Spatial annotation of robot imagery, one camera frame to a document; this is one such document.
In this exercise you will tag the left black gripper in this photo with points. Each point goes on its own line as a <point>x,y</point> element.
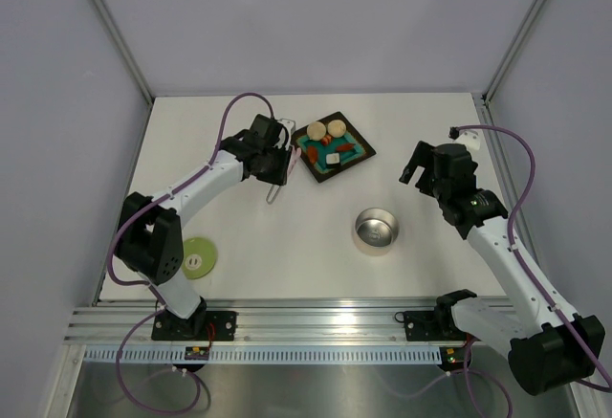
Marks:
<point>279,178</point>

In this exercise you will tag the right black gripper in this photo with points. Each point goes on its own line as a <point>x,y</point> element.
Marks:
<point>423,156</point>

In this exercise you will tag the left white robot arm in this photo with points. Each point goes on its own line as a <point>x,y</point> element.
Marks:
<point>151,242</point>

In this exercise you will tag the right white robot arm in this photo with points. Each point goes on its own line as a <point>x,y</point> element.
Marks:
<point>548,343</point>

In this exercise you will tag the orange sausage piece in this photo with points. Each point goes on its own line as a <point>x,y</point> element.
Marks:
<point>312,154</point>

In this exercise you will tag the small red tomato piece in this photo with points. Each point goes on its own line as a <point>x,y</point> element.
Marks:
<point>326,140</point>

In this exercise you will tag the left round bread bun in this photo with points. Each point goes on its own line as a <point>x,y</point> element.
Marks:
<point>316,131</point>

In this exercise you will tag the round bread bun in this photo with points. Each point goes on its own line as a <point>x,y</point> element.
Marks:
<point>336,128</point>
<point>316,131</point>

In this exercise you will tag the stainless steel bowl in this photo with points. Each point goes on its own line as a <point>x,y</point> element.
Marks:
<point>376,230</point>

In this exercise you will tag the right round bread bun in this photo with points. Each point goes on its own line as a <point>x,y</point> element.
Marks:
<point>336,128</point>

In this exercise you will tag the green round lid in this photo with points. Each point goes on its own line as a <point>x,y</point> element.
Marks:
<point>200,256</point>

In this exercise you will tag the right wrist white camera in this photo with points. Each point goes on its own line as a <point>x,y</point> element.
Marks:
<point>468,138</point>

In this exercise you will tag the wrist white camera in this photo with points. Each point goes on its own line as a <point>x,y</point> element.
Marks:
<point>289,125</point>
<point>468,138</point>

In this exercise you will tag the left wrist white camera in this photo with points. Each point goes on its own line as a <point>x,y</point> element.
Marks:
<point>289,125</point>

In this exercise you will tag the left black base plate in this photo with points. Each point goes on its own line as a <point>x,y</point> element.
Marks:
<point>202,326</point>

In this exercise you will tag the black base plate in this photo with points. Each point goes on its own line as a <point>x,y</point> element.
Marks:
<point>202,326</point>
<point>429,325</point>

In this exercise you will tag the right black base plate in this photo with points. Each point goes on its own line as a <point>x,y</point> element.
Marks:
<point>429,325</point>

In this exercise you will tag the aluminium rail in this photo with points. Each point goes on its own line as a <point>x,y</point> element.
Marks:
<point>313,321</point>

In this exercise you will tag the right aluminium frame post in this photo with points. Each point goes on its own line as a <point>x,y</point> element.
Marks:
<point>520,37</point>

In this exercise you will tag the aluminium frame post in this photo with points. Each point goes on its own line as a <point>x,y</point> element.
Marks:
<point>109,24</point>
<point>520,37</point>

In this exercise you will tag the white slotted cable duct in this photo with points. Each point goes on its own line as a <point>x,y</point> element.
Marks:
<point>282,355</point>

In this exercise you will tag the left aluminium frame post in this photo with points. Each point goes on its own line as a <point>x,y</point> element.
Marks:
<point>109,24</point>

